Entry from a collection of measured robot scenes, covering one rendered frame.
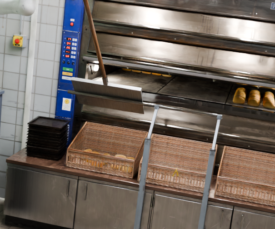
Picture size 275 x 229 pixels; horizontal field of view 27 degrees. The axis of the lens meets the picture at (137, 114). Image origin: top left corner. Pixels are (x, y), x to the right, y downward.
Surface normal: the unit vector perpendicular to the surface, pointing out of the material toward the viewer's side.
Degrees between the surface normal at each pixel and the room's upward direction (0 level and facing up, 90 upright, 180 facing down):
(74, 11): 90
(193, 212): 91
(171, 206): 91
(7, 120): 90
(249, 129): 70
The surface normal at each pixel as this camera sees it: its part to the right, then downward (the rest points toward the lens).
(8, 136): -0.21, 0.19
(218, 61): -0.16, -0.15
